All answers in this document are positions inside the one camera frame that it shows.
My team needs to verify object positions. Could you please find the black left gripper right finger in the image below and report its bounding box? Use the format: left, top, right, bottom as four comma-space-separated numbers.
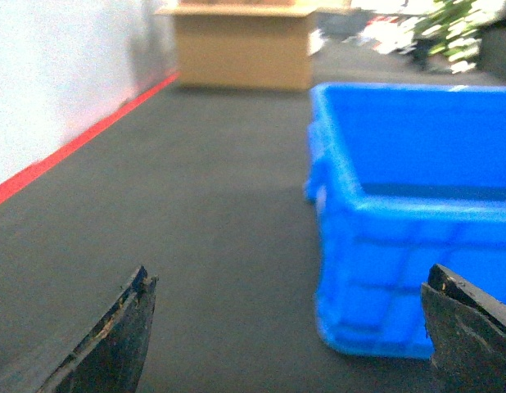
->
420, 263, 506, 393

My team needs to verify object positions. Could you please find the brown cardboard box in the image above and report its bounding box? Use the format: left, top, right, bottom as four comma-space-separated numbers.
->
155, 1, 318, 92

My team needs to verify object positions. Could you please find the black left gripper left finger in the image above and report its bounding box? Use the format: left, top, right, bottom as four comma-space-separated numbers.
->
38, 266, 158, 392

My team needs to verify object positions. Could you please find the red floor tape line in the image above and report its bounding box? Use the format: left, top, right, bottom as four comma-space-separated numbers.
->
0, 70, 180, 205

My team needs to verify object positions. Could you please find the blue plastic crate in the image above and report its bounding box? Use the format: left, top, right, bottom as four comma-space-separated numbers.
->
305, 82, 506, 359

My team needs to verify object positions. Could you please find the green potted plant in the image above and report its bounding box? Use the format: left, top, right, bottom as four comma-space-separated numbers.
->
412, 1, 506, 74

